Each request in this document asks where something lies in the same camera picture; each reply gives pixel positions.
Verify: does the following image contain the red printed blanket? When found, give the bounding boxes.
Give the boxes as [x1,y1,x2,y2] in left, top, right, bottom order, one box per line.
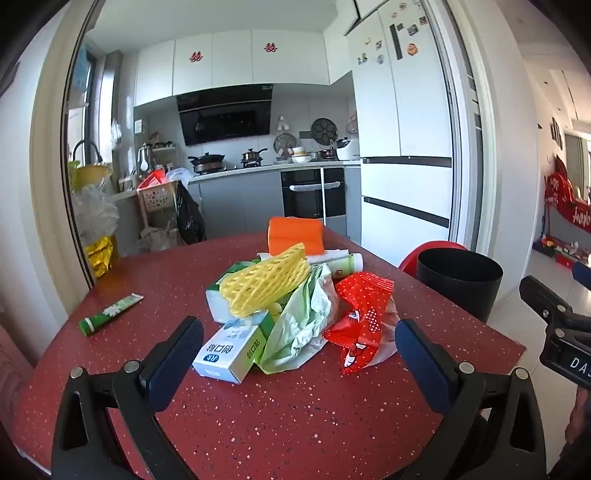
[542,157,591,232]

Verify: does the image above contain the green white carton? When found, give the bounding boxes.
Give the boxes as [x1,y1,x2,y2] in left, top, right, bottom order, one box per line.
[205,260,264,324]

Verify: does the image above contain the black wok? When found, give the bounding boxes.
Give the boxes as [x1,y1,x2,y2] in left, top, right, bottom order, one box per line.
[188,153,227,174]

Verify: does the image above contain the yellow foam fruit net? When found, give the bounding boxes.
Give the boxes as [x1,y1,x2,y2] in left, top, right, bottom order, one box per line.
[218,243,311,319]

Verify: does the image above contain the clear plastic bags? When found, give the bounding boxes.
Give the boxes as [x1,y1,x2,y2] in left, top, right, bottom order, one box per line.
[71,185,120,241]

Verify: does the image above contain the black range hood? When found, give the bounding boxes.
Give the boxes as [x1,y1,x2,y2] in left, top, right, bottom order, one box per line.
[176,84,273,147]

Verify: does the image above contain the green toothpaste tube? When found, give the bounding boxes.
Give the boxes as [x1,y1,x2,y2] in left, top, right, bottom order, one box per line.
[78,293,144,337]

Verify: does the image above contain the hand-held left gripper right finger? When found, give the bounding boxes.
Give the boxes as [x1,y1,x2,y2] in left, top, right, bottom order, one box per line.
[394,318,548,480]

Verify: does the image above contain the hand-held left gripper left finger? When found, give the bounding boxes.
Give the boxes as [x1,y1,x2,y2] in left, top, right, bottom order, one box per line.
[52,316,205,480]

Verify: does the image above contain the red chair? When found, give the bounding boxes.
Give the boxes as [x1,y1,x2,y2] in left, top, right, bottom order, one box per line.
[398,240,469,278]

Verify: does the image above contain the grey lower cabinets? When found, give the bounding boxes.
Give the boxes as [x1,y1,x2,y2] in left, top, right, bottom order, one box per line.
[187,165,362,241]

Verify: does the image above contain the yellow basin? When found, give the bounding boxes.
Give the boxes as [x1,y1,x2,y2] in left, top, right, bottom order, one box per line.
[74,162,114,188]

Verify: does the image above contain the gold foil bag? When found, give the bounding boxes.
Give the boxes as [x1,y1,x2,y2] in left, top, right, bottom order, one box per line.
[84,235,118,278]

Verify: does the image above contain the beige plastic basket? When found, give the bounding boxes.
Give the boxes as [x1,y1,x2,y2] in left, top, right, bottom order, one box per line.
[137,181,180,213]

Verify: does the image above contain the group of fridge magnets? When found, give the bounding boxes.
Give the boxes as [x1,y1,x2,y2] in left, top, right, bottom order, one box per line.
[358,0,430,65]

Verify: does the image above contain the kitchen window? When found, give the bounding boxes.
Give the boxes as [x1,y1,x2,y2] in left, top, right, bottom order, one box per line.
[68,46,123,162]

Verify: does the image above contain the light green plastic bag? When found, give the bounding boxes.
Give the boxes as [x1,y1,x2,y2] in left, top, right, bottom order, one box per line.
[256,265,342,374]

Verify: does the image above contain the white refrigerator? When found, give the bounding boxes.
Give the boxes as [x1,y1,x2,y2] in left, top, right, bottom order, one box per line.
[346,0,455,268]

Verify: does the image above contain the white green bandage box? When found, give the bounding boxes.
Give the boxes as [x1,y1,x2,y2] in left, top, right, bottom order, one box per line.
[192,310,276,385]

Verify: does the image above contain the red packet in basket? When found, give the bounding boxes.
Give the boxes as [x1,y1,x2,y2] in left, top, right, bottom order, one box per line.
[137,168,166,190]

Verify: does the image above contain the orange tissue pack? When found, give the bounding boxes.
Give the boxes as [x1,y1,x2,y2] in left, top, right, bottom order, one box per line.
[268,217,325,257]

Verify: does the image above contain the white upper cabinets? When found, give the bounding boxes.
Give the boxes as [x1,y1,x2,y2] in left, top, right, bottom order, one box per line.
[134,30,356,109]

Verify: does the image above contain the steel pot with lid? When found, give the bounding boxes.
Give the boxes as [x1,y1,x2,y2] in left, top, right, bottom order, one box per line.
[240,148,269,168]

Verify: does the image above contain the black plastic bag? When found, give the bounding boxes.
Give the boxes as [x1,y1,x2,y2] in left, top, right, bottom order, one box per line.
[174,182,206,244]

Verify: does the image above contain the red polka dot snack wrapper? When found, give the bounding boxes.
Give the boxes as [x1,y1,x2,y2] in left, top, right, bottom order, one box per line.
[323,271,398,376]

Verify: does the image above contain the black kitchen faucet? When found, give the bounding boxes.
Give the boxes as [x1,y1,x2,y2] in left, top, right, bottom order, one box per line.
[71,141,103,167]

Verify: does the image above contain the black built-in oven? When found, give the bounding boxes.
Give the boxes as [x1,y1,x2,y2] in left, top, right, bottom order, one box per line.
[281,167,346,221]

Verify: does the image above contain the white bottle green label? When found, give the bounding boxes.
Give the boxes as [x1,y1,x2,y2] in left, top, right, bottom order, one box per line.
[330,253,363,283]

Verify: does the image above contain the black trash bin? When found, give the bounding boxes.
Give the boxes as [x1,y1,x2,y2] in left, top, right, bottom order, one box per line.
[416,249,504,323]

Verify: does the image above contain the person's right forearm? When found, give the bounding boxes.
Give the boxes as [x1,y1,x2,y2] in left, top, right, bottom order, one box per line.
[549,385,591,480]

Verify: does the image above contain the white paper towel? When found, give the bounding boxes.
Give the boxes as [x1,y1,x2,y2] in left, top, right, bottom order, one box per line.
[259,248,354,267]

